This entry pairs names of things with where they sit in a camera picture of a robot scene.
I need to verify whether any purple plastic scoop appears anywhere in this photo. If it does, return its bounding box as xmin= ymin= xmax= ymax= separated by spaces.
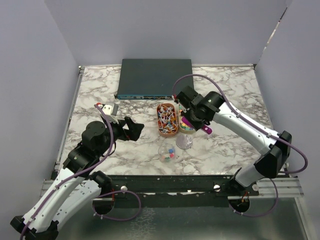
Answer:
xmin=182 ymin=117 xmax=213 ymax=135

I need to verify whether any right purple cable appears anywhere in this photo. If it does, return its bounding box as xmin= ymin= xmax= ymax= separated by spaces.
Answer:
xmin=171 ymin=73 xmax=309 ymax=174

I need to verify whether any blue network switch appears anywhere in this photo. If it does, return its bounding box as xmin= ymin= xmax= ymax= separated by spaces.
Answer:
xmin=114 ymin=58 xmax=194 ymax=100

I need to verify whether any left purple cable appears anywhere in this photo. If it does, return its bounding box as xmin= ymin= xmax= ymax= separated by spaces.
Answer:
xmin=18 ymin=103 xmax=116 ymax=240

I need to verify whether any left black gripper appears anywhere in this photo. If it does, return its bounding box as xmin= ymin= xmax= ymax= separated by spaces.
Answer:
xmin=97 ymin=115 xmax=144 ymax=157

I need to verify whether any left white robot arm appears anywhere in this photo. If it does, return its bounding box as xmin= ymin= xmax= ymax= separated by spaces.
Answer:
xmin=10 ymin=115 xmax=144 ymax=240

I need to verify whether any silver jar lid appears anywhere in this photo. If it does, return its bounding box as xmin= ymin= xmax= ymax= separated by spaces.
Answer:
xmin=175 ymin=134 xmax=193 ymax=150

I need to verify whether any beige tray of star candies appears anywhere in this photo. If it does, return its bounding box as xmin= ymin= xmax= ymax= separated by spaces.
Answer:
xmin=178 ymin=104 xmax=196 ymax=134

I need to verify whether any clear plastic jar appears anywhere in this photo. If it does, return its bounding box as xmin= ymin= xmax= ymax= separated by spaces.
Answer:
xmin=158 ymin=143 xmax=176 ymax=163

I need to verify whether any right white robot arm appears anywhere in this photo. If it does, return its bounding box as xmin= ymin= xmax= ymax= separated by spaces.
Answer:
xmin=175 ymin=86 xmax=292 ymax=196

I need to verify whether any purple cable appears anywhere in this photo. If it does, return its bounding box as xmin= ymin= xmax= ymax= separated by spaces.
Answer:
xmin=171 ymin=73 xmax=309 ymax=174
xmin=18 ymin=103 xmax=116 ymax=240

